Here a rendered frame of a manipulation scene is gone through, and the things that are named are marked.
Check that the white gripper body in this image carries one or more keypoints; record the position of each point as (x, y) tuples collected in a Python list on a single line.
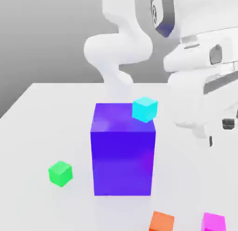
[(204, 143)]

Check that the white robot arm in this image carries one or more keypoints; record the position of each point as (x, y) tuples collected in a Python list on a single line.
[(119, 48)]

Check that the small cyan cube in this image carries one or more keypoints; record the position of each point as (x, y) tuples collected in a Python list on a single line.
[(145, 110)]

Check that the small magenta cube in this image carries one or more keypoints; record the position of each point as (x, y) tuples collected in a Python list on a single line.
[(213, 222)]

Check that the small orange cube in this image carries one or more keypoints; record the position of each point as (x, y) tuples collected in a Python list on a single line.
[(161, 221)]

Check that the small green cube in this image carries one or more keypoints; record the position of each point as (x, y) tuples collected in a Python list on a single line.
[(60, 174)]

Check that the large blue box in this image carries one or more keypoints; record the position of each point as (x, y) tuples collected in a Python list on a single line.
[(122, 160)]

